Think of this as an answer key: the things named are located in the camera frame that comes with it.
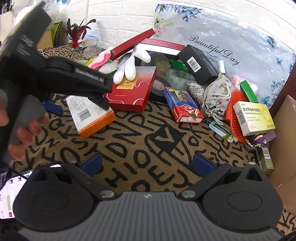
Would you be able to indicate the green white tag card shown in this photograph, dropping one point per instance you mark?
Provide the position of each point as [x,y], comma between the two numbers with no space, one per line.
[220,131]

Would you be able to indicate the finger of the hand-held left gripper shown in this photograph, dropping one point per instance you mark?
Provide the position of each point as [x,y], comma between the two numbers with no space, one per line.
[100,102]
[54,109]

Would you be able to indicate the small white bottle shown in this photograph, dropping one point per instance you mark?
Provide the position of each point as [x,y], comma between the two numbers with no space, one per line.
[222,67]

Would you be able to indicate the purple small packet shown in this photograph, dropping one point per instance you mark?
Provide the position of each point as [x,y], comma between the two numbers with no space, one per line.
[261,140]

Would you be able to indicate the white glove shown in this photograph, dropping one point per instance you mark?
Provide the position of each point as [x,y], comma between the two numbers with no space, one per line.
[130,63]

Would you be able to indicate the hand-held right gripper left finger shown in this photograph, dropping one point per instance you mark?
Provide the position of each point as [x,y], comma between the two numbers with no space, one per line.
[91,163]

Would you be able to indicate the clear plastic cup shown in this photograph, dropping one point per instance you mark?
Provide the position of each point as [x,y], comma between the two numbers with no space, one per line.
[92,49]

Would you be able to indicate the long red box lid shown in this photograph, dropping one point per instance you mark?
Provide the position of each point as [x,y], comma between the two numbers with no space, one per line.
[133,44]

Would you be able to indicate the letter printed mat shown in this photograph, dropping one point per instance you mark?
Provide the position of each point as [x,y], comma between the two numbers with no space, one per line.
[143,143]

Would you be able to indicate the smartphone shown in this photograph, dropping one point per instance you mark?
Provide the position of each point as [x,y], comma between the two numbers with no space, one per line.
[10,192]

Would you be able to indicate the small dark green box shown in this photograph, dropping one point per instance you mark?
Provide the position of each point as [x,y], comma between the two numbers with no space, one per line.
[179,64]

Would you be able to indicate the cardboard box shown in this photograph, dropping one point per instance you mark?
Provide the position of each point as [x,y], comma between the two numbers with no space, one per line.
[285,143]

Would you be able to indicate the pink sock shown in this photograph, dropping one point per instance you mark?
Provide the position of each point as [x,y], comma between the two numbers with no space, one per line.
[101,59]

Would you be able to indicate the black tape roll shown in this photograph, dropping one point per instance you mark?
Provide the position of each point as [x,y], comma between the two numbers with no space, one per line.
[159,89]

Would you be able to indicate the yellow white medicine box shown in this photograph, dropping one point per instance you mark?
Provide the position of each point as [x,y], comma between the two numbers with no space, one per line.
[253,118]

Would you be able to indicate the blue red playing card box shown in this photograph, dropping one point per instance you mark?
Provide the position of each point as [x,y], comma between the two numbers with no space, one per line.
[182,105]

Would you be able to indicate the red feather shuttlecock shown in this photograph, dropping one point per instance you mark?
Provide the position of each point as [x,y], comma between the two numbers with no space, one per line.
[76,34]

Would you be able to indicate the pink white packet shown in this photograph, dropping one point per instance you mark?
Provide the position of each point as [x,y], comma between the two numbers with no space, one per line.
[238,81]

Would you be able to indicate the dark red box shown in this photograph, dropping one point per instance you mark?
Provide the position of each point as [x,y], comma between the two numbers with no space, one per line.
[163,46]

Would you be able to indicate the person's left hand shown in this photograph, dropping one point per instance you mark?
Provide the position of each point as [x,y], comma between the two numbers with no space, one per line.
[32,128]

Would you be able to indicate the clear measuring cup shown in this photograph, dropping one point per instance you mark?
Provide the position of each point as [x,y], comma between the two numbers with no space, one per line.
[181,77]

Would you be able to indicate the dark clear tape roll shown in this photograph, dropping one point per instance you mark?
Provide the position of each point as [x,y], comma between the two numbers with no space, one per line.
[159,61]

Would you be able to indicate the white orange medicine box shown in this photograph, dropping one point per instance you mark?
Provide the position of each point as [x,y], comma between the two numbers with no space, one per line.
[91,119]

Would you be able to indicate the floral plastic bag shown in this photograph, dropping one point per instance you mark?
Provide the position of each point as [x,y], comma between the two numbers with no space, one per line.
[231,34]

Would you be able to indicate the black box with barcode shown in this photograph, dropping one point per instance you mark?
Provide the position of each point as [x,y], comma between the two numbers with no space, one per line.
[198,62]

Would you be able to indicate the bag of white beads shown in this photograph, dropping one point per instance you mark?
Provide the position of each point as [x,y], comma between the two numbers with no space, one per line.
[196,92]

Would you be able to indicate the small green bottle box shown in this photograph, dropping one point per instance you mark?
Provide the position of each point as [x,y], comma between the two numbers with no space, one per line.
[264,160]

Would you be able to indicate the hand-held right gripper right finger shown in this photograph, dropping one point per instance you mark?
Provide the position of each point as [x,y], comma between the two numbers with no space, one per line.
[203,163]

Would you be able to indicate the red gift box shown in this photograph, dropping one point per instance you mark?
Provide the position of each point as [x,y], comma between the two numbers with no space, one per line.
[133,92]

